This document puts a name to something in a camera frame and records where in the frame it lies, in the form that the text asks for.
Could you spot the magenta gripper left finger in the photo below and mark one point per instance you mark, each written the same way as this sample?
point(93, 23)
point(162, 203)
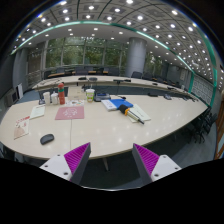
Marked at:
point(69, 166)

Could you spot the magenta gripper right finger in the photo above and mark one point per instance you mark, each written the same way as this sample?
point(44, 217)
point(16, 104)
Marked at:
point(151, 166)

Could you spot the black computer mouse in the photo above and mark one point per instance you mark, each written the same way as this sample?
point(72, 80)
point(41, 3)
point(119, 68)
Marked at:
point(46, 139)

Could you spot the pink paper sheet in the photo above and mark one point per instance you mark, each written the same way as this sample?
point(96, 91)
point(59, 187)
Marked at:
point(69, 113)

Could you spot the white paper under tool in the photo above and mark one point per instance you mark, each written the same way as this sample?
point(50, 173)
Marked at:
point(140, 113)

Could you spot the red white booklet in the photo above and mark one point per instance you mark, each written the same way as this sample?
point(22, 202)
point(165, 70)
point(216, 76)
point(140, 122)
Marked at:
point(21, 127)

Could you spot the white paper document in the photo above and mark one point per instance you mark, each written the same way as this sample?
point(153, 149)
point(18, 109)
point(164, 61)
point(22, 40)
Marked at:
point(37, 111)

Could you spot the black office chair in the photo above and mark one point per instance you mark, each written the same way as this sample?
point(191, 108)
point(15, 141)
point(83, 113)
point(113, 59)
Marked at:
point(202, 125)

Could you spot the black yellow handheld tool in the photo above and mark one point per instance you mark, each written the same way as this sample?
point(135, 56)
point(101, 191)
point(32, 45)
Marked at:
point(126, 111)

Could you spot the white book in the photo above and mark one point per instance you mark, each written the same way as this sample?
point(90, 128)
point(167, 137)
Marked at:
point(109, 105)

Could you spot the white jar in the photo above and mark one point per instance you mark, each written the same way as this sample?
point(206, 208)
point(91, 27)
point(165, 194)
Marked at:
point(54, 98)

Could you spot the blue folder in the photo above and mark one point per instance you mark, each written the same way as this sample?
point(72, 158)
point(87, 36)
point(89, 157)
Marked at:
point(118, 102)

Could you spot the white cup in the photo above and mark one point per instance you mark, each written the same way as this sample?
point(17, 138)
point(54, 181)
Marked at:
point(46, 96)

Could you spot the green lidded drink cup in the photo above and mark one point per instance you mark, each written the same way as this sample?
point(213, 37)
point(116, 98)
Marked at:
point(90, 95)

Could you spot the red thermos bottle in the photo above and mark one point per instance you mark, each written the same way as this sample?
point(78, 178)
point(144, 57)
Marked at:
point(61, 93)

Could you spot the grey round pillar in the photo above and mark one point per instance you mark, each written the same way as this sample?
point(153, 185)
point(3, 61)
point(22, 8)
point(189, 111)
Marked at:
point(135, 56)

